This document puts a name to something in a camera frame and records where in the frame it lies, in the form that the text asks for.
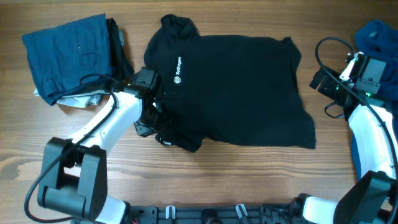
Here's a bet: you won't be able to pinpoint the blue polo shirt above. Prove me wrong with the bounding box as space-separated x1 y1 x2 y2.
347 21 397 179

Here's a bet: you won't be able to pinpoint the black polo shirt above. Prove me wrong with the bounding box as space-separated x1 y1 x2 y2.
144 14 316 152

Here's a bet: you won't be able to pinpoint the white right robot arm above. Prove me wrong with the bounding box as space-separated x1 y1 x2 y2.
289 52 397 223

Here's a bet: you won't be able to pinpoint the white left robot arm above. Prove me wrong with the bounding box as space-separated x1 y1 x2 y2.
24 86 160 223

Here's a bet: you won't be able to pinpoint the folded dark green garment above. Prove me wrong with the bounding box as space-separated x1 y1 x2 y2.
106 18 134 81

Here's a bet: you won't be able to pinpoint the folded blue denim shorts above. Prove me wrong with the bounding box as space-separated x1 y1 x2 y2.
22 14 113 106

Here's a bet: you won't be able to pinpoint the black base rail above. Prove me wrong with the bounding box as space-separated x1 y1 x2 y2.
122 203 301 224

